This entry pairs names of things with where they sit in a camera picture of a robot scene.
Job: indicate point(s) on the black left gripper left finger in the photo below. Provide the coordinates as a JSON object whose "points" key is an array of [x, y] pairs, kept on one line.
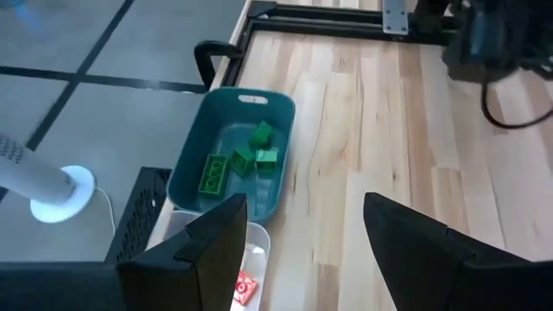
{"points": [[207, 268]]}

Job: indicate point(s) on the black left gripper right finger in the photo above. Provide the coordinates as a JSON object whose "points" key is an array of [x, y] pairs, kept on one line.
{"points": [[415, 263]]}

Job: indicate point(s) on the orange toy brick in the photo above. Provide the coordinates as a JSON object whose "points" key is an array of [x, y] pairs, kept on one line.
{"points": [[245, 287]]}

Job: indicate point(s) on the long green toy brick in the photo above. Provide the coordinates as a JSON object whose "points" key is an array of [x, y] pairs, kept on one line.
{"points": [[212, 175]]}

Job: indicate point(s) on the small green toy brick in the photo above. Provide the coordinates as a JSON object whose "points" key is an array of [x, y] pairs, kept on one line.
{"points": [[266, 157], [242, 160], [262, 134]]}

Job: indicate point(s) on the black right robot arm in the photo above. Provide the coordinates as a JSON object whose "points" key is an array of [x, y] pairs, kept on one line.
{"points": [[432, 15]]}

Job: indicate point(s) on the small clear plastic bin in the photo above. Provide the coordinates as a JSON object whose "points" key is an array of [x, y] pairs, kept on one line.
{"points": [[259, 259]]}

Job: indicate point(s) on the black perforated metal box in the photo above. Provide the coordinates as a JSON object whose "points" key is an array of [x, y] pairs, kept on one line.
{"points": [[138, 216]]}

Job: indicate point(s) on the teal plastic bin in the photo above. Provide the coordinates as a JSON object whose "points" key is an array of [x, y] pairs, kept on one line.
{"points": [[194, 142]]}

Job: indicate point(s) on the white tower fan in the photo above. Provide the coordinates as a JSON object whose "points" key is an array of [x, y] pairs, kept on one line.
{"points": [[43, 181]]}

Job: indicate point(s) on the black table clamp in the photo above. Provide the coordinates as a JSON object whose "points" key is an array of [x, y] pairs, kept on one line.
{"points": [[211, 52]]}

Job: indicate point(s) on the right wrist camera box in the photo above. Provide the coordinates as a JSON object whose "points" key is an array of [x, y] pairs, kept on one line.
{"points": [[480, 32]]}

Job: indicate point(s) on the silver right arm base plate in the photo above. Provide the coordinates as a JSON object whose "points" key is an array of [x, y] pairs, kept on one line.
{"points": [[395, 17]]}

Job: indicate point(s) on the black aluminium table frame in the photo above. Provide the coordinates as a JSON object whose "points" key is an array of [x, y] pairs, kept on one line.
{"points": [[324, 29]]}

